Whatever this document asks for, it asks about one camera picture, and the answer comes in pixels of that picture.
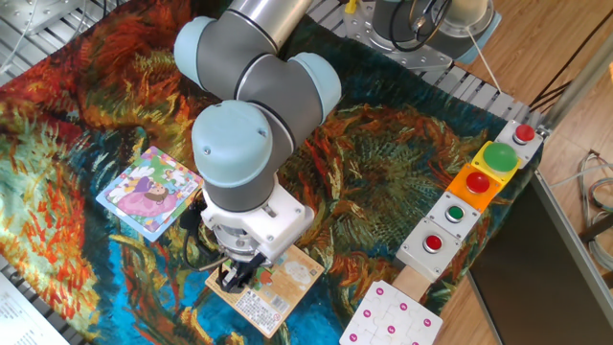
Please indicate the orange box red button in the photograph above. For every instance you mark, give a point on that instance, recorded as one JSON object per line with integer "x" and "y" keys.
{"x": 477, "y": 183}

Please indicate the white puzzle with pink dots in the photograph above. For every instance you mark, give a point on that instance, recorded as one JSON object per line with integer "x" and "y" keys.
{"x": 388, "y": 316}

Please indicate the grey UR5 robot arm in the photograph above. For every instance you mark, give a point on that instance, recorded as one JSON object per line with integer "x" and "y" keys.
{"x": 234, "y": 144}

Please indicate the white printed paper sheet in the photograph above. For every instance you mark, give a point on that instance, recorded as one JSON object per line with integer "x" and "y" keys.
{"x": 24, "y": 316}

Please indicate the silver metal plate with screws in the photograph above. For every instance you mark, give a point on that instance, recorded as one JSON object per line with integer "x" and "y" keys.
{"x": 43, "y": 14}

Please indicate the yellow box green mushroom button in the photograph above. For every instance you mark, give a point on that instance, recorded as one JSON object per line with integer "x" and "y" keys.
{"x": 499, "y": 157}

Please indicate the light wooden block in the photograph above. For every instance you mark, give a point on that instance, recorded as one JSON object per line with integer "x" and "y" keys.
{"x": 412, "y": 282}

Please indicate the grey box green button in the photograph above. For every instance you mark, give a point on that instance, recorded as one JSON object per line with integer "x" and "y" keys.
{"x": 455, "y": 213}

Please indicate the aluminium profile beam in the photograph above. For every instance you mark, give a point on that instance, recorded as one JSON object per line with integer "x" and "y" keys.
{"x": 574, "y": 86}

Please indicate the sunflower painting tablecloth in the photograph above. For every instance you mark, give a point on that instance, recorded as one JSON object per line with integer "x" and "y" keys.
{"x": 383, "y": 158}

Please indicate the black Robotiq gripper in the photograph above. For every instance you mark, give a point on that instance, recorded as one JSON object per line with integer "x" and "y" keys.
{"x": 246, "y": 265}

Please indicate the princess picture puzzle board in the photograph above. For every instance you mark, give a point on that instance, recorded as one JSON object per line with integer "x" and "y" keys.
{"x": 143, "y": 201}

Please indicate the silver base mounting plate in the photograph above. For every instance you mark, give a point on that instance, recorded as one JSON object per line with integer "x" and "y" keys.
{"x": 361, "y": 33}

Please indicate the grey box red button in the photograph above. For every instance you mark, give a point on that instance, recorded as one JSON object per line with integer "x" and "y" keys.
{"x": 416, "y": 256}
{"x": 524, "y": 133}

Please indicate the orange puzzle backing board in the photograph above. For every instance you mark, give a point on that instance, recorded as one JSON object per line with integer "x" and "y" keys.
{"x": 287, "y": 297}

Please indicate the small yellow object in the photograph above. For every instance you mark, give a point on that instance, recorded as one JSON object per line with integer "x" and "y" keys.
{"x": 351, "y": 6}

